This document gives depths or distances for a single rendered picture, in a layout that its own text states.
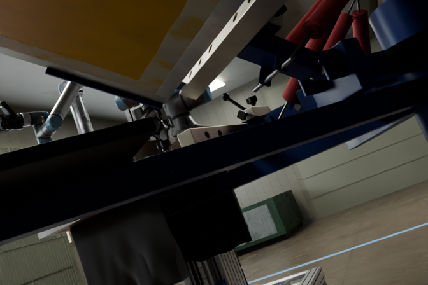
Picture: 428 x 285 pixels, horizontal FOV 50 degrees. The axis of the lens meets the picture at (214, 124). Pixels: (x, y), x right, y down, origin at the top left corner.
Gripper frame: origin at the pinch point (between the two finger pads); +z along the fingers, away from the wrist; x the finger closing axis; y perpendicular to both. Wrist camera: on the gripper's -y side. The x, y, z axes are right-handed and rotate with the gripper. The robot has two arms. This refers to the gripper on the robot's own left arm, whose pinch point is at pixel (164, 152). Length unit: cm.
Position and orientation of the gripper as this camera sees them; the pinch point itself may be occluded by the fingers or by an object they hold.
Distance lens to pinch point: 176.4
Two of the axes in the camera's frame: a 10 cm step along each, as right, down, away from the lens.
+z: 3.6, 9.1, -1.9
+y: 5.5, -0.5, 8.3
